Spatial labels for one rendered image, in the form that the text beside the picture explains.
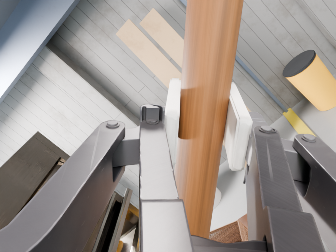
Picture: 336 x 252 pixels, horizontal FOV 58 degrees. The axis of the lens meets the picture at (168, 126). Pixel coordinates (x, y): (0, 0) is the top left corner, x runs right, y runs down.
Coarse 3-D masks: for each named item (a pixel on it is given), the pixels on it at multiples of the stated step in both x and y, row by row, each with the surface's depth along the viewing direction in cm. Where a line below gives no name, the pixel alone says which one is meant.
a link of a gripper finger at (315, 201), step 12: (300, 144) 13; (312, 144) 13; (324, 144) 13; (312, 156) 12; (324, 156) 12; (312, 168) 12; (324, 168) 12; (312, 180) 12; (324, 180) 11; (300, 192) 13; (312, 192) 12; (324, 192) 11; (312, 204) 12; (324, 204) 11; (324, 216) 11; (324, 228) 11; (324, 240) 11
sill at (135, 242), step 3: (138, 225) 210; (138, 228) 207; (135, 231) 207; (138, 231) 204; (135, 234) 204; (138, 234) 201; (135, 237) 201; (138, 237) 198; (135, 240) 198; (138, 240) 196; (132, 243) 198; (135, 243) 195; (138, 243) 194; (132, 246) 195; (135, 246) 192; (138, 246) 192; (132, 249) 192; (135, 249) 189; (138, 249) 190
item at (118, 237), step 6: (120, 204) 199; (126, 204) 187; (114, 210) 205; (126, 210) 183; (114, 216) 194; (114, 222) 185; (120, 222) 173; (108, 228) 190; (120, 228) 169; (108, 234) 181; (120, 234) 166; (108, 240) 173; (102, 246) 177; (114, 246) 157
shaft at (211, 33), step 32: (192, 0) 16; (224, 0) 15; (192, 32) 16; (224, 32) 16; (192, 64) 17; (224, 64) 16; (192, 96) 17; (224, 96) 17; (192, 128) 18; (224, 128) 19; (192, 160) 19; (192, 192) 20; (192, 224) 21
